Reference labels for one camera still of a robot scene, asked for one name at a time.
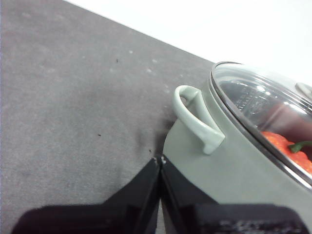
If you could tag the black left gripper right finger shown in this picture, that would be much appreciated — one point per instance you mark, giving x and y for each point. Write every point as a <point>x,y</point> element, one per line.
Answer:
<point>219,219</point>

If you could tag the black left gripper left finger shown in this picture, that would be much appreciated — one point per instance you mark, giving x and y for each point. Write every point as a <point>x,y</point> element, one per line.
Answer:
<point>109,217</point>

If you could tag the orange pumpkin with green stem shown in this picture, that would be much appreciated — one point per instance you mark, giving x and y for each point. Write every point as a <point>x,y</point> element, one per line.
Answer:
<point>278,143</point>

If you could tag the glass lid with round knob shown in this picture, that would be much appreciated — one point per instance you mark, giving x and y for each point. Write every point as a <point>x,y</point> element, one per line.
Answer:
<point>263,102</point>

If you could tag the pale green electric steamer pot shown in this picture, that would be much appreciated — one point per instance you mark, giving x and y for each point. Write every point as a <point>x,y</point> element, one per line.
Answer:
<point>231,170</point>

